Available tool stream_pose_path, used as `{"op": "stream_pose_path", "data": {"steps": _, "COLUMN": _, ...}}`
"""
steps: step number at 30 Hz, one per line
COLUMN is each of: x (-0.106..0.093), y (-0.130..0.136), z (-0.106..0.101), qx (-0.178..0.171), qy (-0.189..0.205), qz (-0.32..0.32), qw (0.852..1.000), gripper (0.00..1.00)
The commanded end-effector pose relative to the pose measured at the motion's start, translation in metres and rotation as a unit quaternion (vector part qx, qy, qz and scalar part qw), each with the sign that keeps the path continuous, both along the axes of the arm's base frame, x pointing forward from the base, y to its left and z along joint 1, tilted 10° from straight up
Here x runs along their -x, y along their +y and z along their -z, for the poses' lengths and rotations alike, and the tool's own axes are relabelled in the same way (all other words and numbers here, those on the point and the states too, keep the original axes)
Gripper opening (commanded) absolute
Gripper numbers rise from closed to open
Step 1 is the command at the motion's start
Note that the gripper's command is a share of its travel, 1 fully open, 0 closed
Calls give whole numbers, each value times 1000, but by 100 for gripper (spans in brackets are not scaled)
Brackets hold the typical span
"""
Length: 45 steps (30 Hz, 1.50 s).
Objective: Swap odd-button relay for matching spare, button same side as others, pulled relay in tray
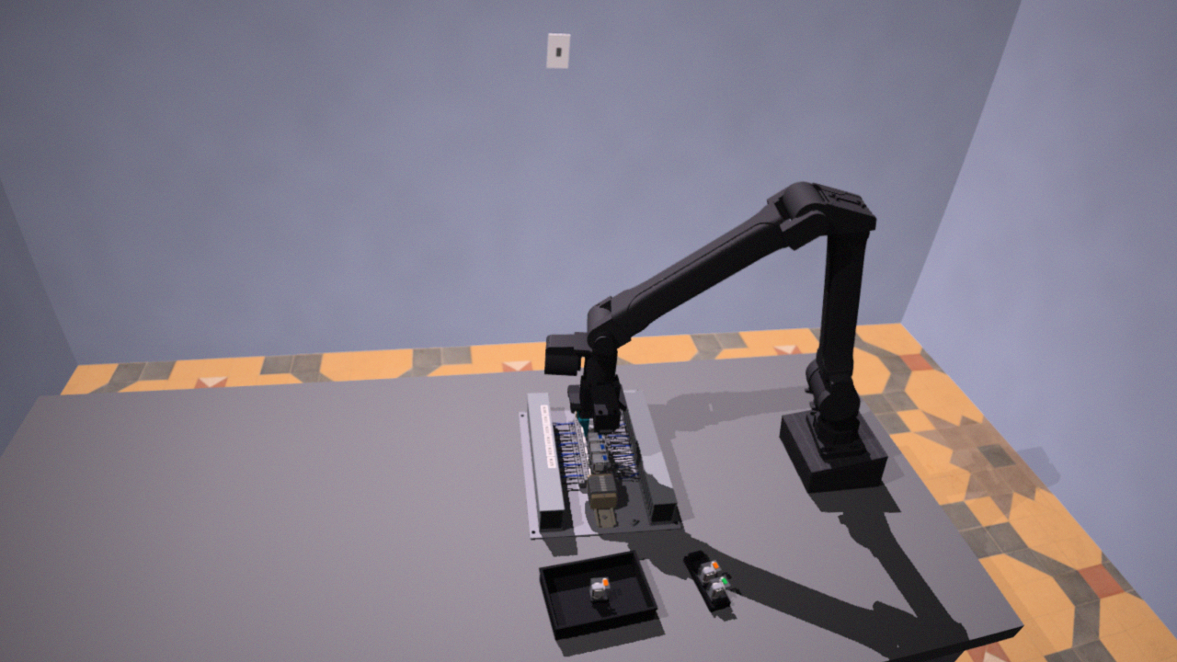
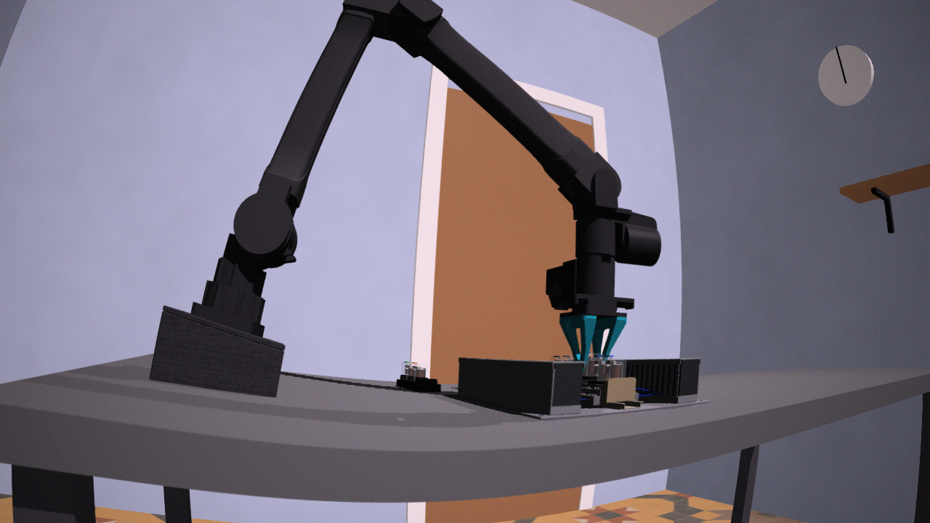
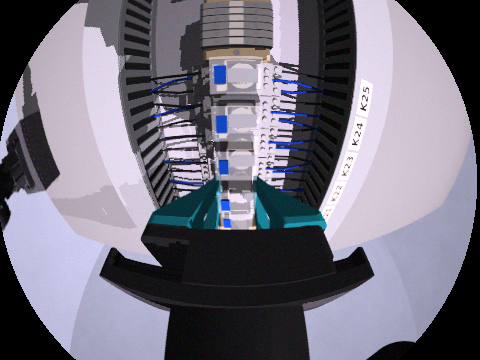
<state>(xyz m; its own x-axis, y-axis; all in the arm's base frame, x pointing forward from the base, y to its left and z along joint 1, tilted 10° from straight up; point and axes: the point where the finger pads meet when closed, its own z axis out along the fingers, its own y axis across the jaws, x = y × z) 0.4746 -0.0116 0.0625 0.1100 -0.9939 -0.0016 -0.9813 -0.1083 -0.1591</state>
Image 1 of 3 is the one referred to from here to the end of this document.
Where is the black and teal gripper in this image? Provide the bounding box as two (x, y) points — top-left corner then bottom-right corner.
(567, 372), (627, 437)

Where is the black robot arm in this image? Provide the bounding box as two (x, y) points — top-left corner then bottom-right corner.
(544, 181), (876, 461)

